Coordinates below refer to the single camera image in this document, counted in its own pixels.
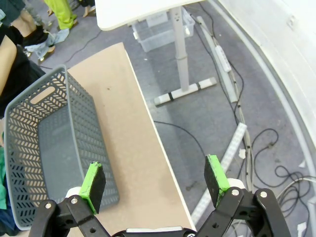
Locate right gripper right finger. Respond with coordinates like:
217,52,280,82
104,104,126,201
197,154,292,237

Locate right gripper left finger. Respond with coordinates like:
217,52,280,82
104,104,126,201
29,161,109,237

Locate green garment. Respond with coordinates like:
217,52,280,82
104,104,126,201
0,132,8,210

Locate person's left forearm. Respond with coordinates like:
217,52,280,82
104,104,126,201
0,42,18,96

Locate grey plastic lattice basket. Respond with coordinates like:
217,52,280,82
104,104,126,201
3,64,120,232

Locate white power strip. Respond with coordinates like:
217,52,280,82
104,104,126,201
214,45,232,73

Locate person in black t-shirt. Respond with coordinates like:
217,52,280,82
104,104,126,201
0,24,46,119

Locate light frayed denim garment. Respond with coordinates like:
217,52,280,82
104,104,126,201
24,28,70,60

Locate clear plastic storage box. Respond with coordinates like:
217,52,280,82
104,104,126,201
131,9,196,53

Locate yellow-green trousers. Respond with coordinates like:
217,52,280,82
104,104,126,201
43,0,78,31

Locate white side table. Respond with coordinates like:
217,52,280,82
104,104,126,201
95,0,208,32

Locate grey cable bundle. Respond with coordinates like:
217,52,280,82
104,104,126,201
232,71,255,193

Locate black floor cable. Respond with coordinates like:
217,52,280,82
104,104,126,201
153,120,207,155

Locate black cable tangle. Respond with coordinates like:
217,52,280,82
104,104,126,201
274,165,316,223

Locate white table leg frame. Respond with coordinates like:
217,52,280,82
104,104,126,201
153,6,218,107

